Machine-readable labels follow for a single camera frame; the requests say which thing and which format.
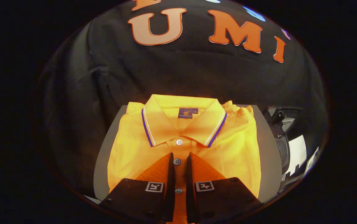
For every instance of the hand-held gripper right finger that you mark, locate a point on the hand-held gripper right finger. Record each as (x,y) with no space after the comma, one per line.
(190,186)

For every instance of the white flat board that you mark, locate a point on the white flat board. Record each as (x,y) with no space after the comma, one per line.
(296,152)

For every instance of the grey side table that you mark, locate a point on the grey side table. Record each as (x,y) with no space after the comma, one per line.
(268,155)

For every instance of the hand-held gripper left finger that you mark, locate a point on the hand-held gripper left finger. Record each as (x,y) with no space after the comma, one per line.
(170,186)

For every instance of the white plastic object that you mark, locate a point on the white plastic object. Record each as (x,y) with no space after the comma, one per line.
(311,160)

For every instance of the yellow polo shirt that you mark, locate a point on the yellow polo shirt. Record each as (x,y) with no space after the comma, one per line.
(134,149)

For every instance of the dark washing machine lid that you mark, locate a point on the dark washing machine lid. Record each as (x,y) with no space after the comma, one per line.
(285,119)

